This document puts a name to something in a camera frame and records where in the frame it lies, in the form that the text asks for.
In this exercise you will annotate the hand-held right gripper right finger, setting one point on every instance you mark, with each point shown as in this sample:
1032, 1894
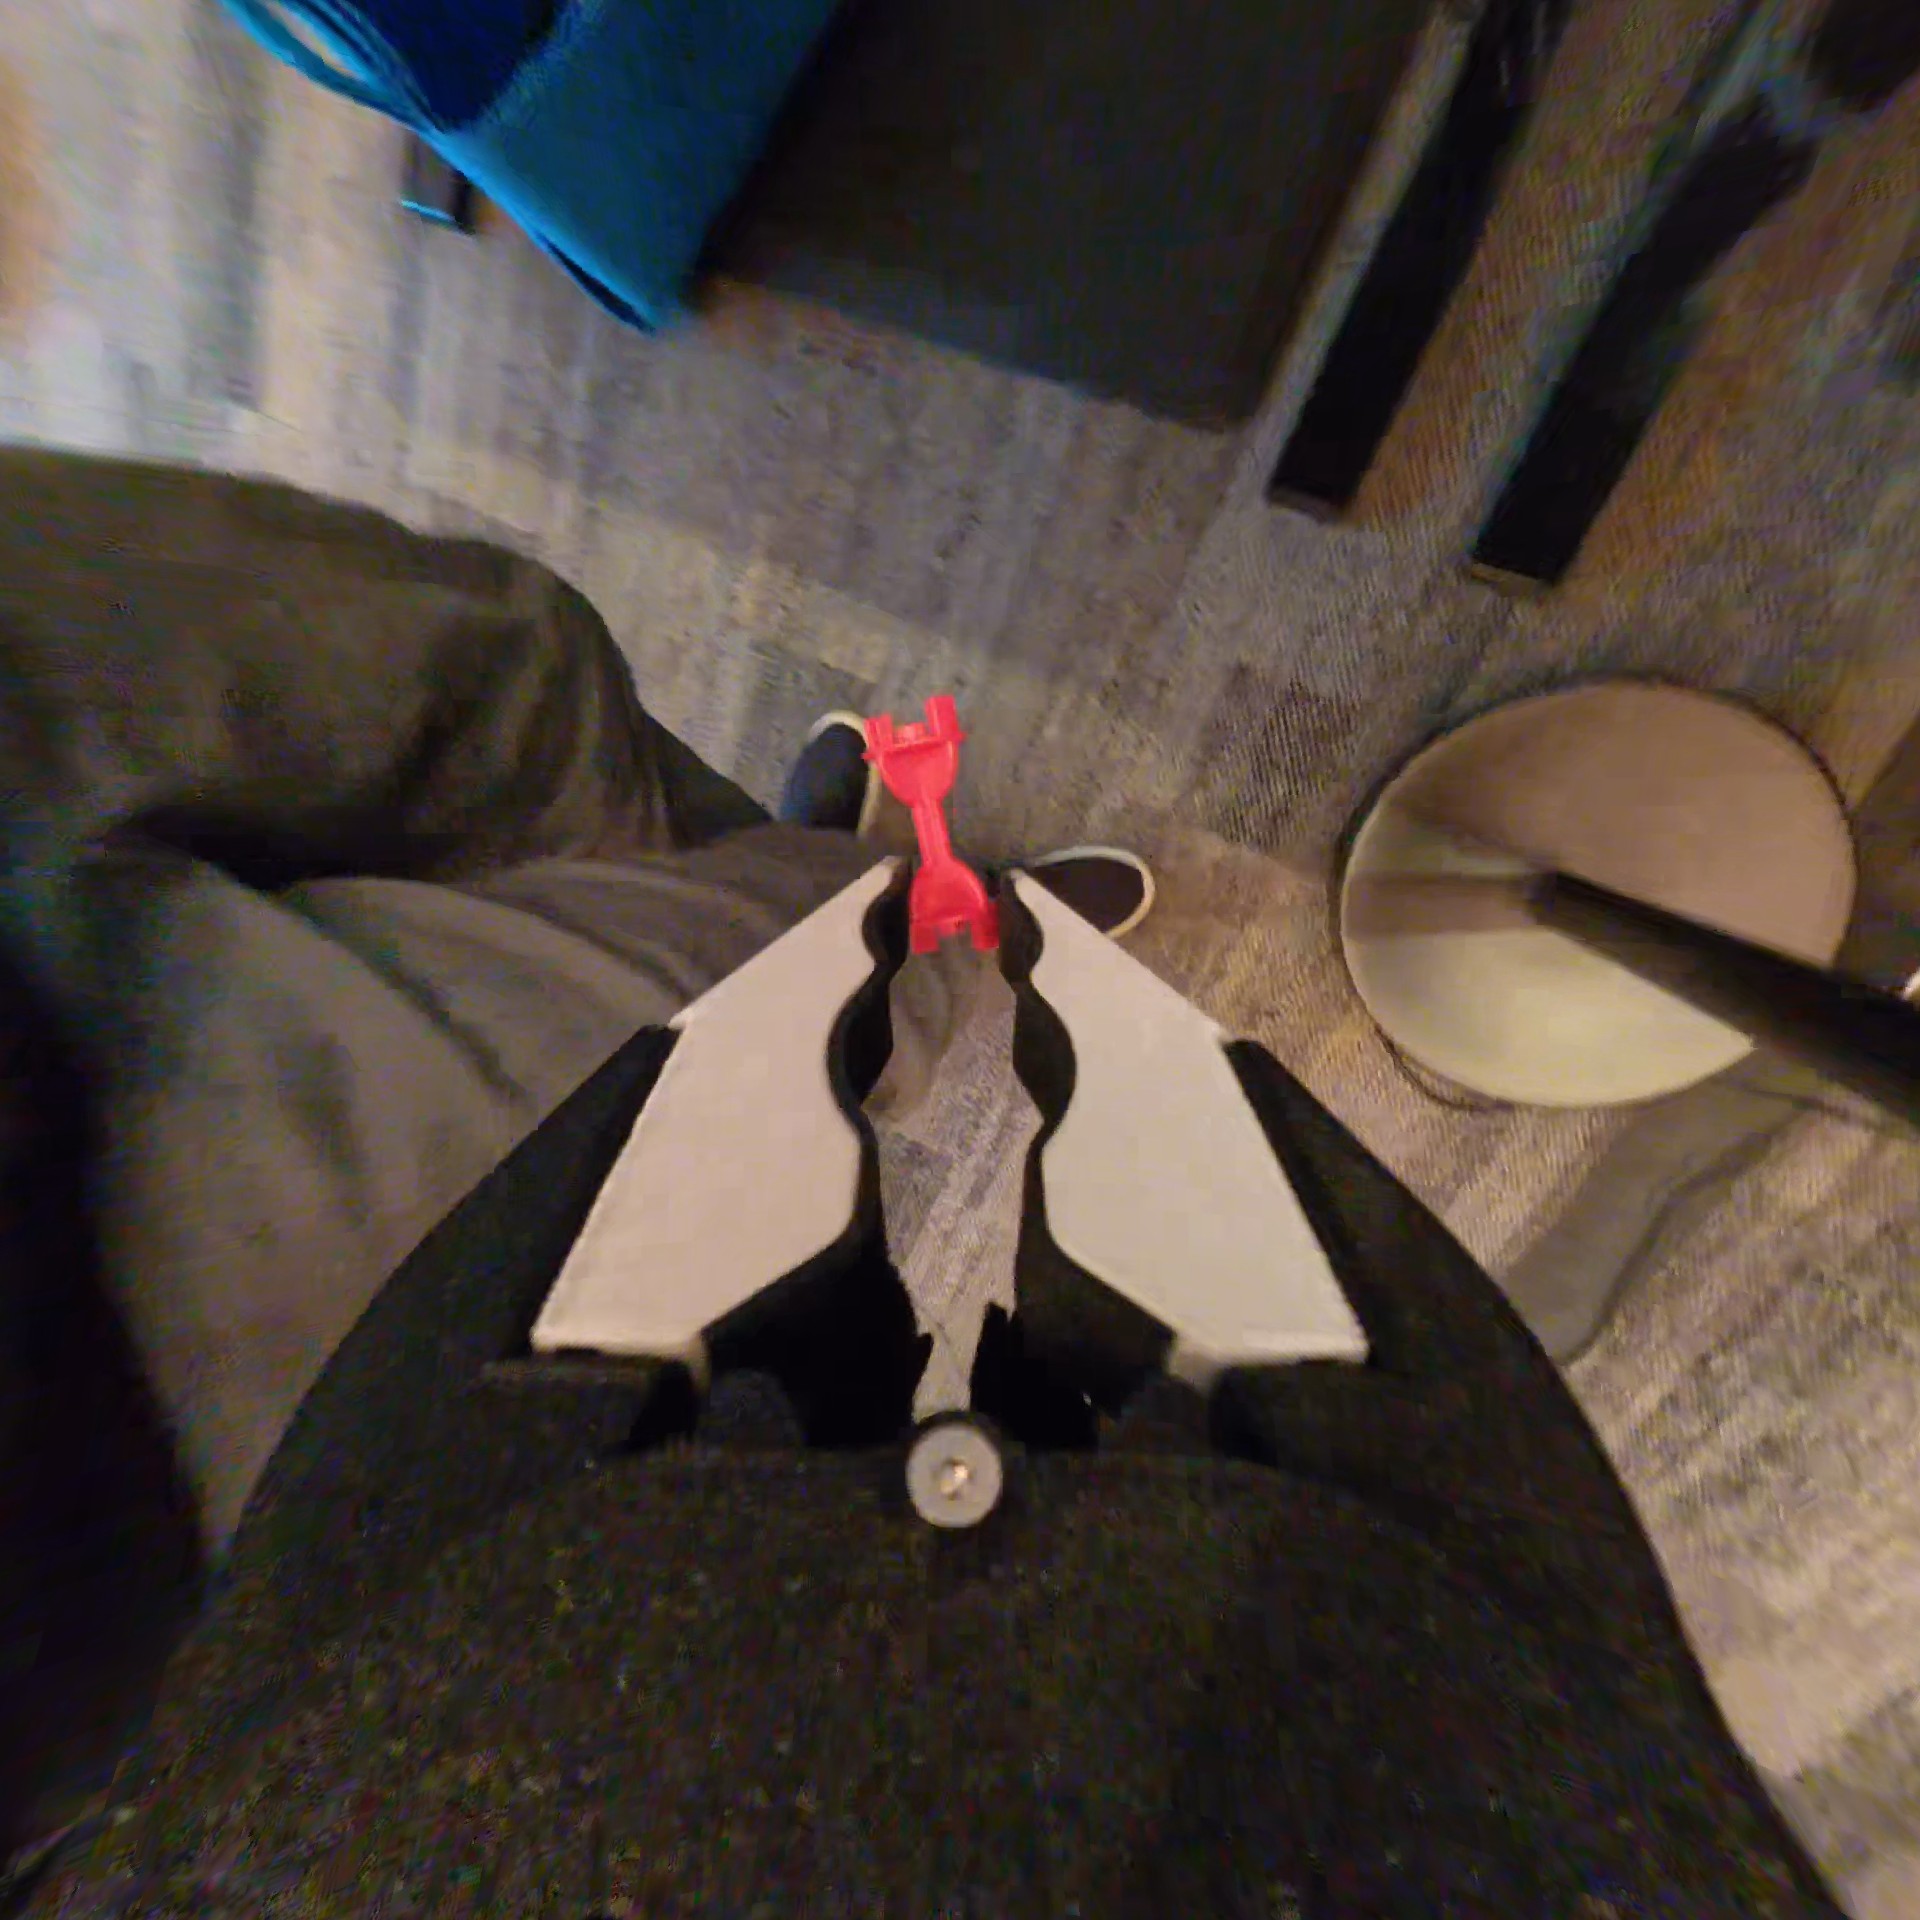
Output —
1184, 1186

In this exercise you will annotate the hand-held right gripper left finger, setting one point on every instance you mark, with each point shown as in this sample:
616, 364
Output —
721, 1186

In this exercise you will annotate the red toy connector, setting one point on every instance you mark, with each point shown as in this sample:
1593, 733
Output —
932, 841

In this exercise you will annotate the person's dark shoe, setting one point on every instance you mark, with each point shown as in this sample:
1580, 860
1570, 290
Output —
826, 774
1102, 886

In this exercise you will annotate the round stand base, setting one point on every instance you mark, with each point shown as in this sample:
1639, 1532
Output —
1590, 886

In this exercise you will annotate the grey desk with black legs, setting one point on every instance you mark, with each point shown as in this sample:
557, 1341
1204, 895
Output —
1410, 331

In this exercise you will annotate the dark grey floor bin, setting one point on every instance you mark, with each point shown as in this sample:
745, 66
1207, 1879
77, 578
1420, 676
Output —
1080, 196

